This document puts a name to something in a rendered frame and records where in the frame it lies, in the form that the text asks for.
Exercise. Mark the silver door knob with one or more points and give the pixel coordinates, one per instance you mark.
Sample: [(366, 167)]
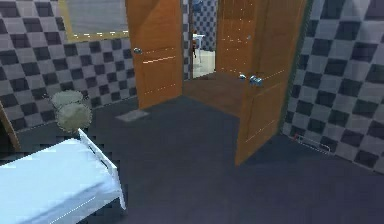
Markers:
[(256, 80), (137, 51), (242, 76)]

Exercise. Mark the white chair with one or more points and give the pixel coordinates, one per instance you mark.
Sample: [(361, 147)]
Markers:
[(198, 41)]

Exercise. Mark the orange wooden room door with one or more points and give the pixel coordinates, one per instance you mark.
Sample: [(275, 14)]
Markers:
[(156, 50), (235, 36), (266, 86)]

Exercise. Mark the gold framed window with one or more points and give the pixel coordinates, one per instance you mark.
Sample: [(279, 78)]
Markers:
[(95, 18)]

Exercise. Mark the brown wooden furniture edge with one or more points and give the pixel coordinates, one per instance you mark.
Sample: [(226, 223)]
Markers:
[(8, 128)]

